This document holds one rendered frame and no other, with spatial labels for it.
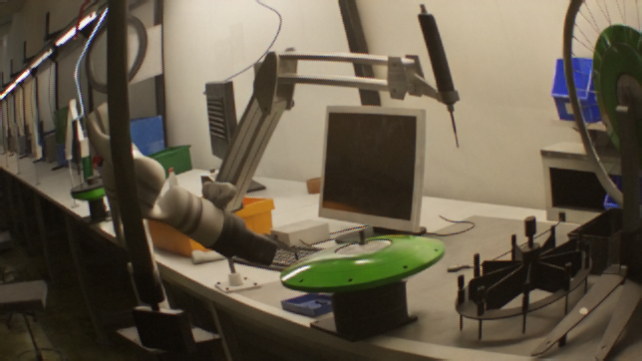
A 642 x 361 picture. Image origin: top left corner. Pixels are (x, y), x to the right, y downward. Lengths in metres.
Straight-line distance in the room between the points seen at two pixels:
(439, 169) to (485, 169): 0.30
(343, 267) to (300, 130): 2.22
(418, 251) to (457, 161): 1.34
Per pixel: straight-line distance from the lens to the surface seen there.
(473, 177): 3.18
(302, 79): 2.17
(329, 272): 1.90
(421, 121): 2.65
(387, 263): 1.89
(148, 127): 5.30
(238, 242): 1.79
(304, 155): 4.10
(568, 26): 1.73
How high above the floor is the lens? 1.51
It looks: 9 degrees down
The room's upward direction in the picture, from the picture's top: 10 degrees counter-clockwise
